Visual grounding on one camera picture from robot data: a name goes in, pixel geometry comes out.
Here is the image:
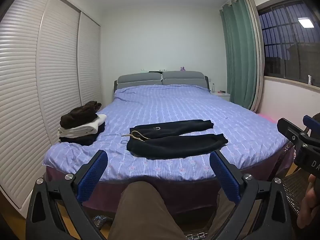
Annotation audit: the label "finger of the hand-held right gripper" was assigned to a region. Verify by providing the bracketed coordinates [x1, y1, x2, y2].
[277, 118, 309, 143]
[303, 115, 320, 133]

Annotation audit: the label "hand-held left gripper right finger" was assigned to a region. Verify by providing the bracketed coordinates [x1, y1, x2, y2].
[209, 150, 297, 240]

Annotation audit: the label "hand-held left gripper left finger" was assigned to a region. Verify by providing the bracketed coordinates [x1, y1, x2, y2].
[26, 150, 108, 240]

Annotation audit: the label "black pants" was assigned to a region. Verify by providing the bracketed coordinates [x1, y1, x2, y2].
[122, 119, 228, 159]

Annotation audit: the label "person's right hand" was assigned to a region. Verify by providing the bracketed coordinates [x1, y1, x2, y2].
[297, 174, 320, 229]

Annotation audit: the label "folded dark navy garment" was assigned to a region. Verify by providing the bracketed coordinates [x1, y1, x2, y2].
[59, 122, 105, 146]

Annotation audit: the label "wicker chair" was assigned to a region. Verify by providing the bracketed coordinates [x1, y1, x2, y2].
[281, 167, 313, 217]

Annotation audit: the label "person's right leg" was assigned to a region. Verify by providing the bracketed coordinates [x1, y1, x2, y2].
[206, 187, 237, 240]

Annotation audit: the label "person's leg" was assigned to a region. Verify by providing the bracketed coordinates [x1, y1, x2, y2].
[107, 181, 193, 240]
[206, 187, 237, 240]

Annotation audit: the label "folded white garment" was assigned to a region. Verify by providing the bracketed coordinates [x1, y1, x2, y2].
[57, 114, 107, 138]

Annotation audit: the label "folded brown fleece garment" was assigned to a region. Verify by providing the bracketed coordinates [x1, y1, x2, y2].
[60, 101, 102, 128]

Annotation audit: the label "person's left leg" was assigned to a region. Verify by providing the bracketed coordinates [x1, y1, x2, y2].
[107, 181, 193, 240]

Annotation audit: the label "white nightstand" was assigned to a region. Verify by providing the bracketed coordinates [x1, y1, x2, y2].
[210, 91, 231, 102]

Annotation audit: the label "cream curtain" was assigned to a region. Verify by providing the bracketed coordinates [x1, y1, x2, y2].
[244, 0, 265, 113]

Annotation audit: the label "blue floral bedsheet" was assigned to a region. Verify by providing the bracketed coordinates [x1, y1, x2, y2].
[42, 84, 292, 182]

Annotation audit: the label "barred window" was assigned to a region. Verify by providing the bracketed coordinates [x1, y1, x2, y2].
[257, 0, 320, 87]

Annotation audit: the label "green curtain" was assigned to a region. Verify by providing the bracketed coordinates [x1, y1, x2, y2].
[219, 0, 258, 110]

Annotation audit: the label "white louvred wardrobe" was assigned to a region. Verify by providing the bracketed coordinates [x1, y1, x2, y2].
[0, 0, 102, 210]

